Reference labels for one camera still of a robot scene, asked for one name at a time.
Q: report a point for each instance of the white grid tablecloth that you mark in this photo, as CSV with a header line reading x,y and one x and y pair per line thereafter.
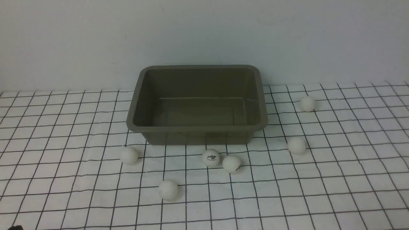
x,y
61,168

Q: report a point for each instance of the white ball red logo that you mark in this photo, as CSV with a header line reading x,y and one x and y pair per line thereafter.
x,y
210,158

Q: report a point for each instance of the white ball black print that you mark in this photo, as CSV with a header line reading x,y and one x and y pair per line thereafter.
x,y
231,164

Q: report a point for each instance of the olive plastic bin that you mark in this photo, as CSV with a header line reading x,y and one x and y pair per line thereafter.
x,y
198,104

